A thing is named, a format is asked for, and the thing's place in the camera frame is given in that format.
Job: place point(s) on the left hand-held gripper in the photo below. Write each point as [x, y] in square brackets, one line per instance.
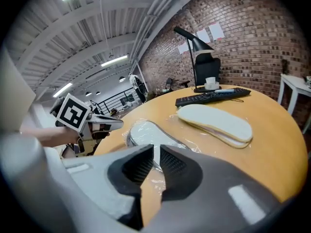
[73, 113]

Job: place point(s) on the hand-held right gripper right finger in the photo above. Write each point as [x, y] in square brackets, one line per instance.
[206, 190]

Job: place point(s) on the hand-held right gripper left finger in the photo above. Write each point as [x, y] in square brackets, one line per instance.
[97, 178]

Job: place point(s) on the grey slipper sole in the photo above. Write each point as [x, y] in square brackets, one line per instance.
[150, 133]

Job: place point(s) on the white slipper sole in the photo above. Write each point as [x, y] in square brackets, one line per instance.
[213, 118]

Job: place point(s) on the person's left forearm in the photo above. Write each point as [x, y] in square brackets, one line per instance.
[53, 136]

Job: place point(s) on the black metal railing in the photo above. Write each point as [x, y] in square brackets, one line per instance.
[114, 98]

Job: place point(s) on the small black chair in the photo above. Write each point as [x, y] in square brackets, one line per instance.
[169, 84]

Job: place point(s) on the black keyboard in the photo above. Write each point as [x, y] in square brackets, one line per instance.
[206, 98]

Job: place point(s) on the slim white remote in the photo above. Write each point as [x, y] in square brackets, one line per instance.
[224, 90]

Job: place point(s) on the white paper sheet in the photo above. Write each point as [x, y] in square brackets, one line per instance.
[202, 36]
[216, 31]
[183, 48]

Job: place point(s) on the white tape roll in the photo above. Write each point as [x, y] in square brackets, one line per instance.
[212, 86]

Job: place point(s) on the small white cup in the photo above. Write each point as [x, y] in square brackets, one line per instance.
[210, 80]

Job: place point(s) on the black high-back office chair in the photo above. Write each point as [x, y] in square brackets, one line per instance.
[206, 68]

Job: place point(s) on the black round lamp base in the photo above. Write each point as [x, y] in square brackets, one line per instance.
[199, 42]

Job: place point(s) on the white side table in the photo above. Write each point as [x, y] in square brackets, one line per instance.
[295, 82]

